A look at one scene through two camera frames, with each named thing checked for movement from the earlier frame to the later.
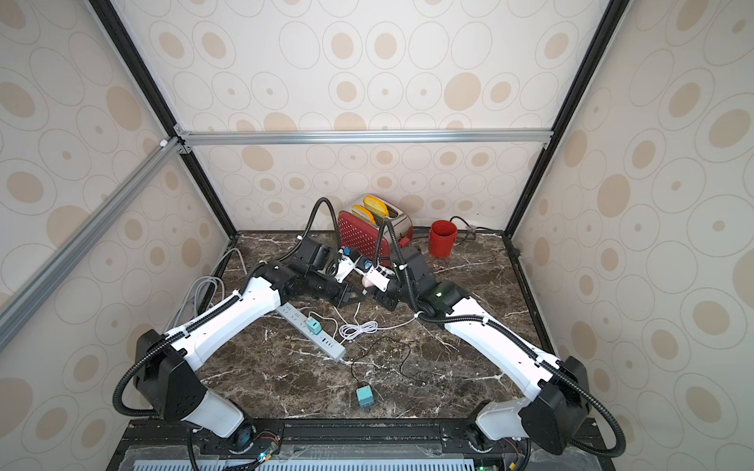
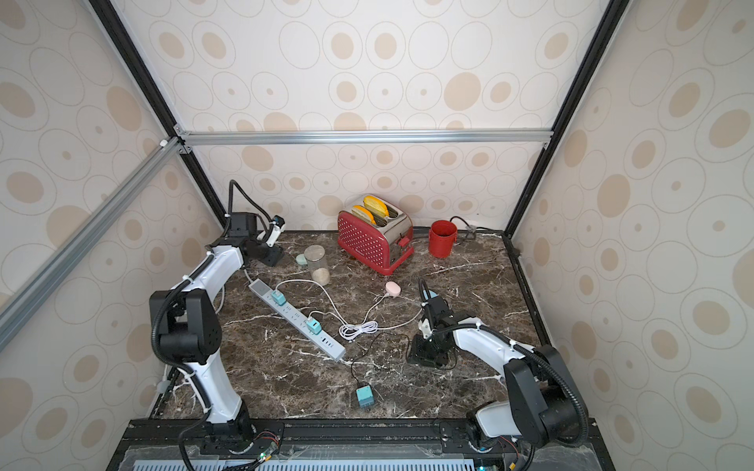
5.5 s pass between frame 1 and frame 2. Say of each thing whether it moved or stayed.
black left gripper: moved
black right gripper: moved
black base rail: stayed
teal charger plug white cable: stayed
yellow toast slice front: stayed
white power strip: stayed
